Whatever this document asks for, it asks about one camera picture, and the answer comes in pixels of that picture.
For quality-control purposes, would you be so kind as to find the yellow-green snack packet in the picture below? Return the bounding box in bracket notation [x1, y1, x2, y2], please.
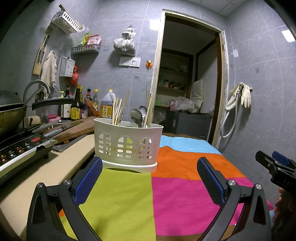
[79, 31, 91, 46]

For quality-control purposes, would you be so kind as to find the hanging plastic bag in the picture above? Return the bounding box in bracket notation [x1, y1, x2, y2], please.
[113, 27, 136, 56]

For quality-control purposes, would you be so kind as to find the black wok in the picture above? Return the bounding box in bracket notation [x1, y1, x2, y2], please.
[0, 90, 74, 138]

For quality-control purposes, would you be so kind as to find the person's right hand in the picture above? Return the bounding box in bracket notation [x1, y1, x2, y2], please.
[273, 187, 296, 224]

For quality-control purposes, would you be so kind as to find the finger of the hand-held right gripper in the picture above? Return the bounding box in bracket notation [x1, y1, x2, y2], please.
[255, 150, 282, 173]
[272, 151, 296, 171]

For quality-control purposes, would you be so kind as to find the large oil jug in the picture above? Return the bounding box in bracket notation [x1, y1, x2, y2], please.
[100, 89, 116, 120]

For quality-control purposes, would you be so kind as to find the clear bottle yellow cap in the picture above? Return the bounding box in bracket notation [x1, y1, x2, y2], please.
[92, 89, 100, 112]

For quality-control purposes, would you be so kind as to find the soy sauce bottle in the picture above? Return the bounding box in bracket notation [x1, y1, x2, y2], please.
[70, 84, 84, 121]

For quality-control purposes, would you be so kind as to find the red plastic bag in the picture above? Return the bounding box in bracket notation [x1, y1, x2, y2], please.
[70, 65, 79, 86]

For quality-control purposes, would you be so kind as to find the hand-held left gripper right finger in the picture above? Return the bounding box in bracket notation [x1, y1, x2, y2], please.
[196, 157, 272, 241]

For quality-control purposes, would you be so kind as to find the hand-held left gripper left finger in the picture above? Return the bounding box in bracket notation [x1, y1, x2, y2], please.
[26, 156, 103, 241]

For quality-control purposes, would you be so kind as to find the metal mesh strainer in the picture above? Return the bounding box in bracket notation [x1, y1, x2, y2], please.
[49, 86, 61, 99]

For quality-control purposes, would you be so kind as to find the door frame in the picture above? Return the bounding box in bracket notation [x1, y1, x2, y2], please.
[150, 9, 229, 149]

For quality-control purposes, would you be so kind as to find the white wall box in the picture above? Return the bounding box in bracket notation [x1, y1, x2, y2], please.
[59, 56, 76, 78]

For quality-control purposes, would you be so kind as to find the grey cabinet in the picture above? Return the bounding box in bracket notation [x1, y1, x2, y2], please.
[165, 111, 212, 141]

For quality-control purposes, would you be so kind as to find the thin white cable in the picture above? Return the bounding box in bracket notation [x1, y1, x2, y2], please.
[146, 68, 151, 109]

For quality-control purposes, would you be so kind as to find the red snack packet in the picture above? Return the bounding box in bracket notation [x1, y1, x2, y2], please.
[87, 35, 102, 45]

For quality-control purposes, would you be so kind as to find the cream rubber glove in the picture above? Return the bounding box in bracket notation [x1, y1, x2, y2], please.
[240, 85, 253, 108]
[225, 82, 245, 112]

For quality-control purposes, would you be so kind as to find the hanging beige towel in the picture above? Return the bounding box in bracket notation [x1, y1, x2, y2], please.
[40, 50, 58, 90]

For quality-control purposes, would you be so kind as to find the wooden shelf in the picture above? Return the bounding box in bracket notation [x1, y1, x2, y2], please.
[157, 51, 195, 109]

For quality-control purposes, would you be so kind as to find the beige sponge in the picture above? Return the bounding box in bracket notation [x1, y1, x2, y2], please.
[25, 116, 42, 128]

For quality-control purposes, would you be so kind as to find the wall socket plate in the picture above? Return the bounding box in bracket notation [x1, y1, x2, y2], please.
[119, 56, 142, 68]

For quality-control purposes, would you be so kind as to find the wooden cutting board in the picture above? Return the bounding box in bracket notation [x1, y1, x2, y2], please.
[43, 115, 96, 144]

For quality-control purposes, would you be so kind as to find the white hose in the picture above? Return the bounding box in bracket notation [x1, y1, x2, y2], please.
[219, 93, 239, 138]

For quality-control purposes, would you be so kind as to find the hanging wooden board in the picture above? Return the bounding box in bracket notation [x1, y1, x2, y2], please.
[32, 28, 53, 76]

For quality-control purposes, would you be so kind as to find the colourful striped cloth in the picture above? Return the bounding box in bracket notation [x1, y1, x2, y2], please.
[58, 133, 278, 241]

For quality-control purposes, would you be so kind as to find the grey wall rack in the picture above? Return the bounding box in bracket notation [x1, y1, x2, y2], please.
[71, 44, 102, 55]

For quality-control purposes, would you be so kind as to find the dark wine bottle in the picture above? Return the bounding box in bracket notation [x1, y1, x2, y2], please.
[60, 85, 73, 121]

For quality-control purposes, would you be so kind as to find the metal faucet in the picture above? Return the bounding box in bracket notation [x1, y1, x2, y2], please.
[23, 79, 51, 104]

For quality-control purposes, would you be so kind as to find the beige pillow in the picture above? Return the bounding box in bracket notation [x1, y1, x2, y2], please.
[190, 79, 204, 107]

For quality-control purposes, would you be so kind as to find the white wall basket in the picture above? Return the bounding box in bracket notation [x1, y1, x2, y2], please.
[51, 11, 81, 34]

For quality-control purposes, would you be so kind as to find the kitchen cleaver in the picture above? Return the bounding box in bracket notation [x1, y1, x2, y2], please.
[43, 120, 84, 138]

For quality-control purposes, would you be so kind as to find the induction cooker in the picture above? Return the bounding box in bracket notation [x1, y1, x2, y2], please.
[0, 135, 58, 180]

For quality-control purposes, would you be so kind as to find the white plastic utensil holder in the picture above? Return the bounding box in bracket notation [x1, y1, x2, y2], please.
[94, 118, 164, 174]

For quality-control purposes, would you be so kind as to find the brown tilted bottle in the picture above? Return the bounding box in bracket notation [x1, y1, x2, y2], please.
[84, 98, 101, 118]

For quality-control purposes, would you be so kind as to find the clear plastic bag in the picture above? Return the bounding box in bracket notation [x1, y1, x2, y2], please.
[170, 96, 202, 113]

